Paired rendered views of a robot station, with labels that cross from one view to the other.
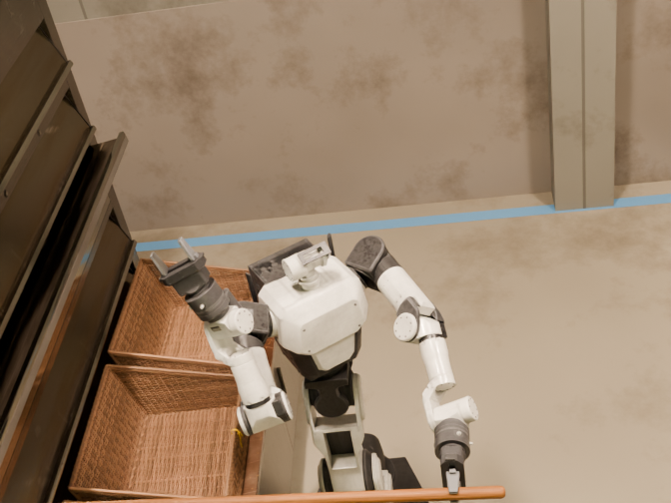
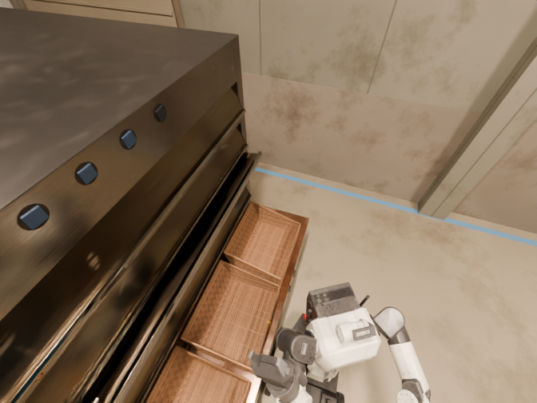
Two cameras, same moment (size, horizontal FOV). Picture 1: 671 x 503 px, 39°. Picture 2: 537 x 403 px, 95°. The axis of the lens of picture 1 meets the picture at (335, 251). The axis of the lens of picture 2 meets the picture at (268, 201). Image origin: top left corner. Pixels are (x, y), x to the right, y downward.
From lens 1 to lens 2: 1.91 m
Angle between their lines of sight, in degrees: 15
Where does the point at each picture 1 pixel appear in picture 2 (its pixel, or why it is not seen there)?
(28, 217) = (193, 204)
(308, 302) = (344, 353)
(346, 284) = (373, 345)
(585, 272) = (426, 249)
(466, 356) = (367, 271)
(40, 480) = (163, 345)
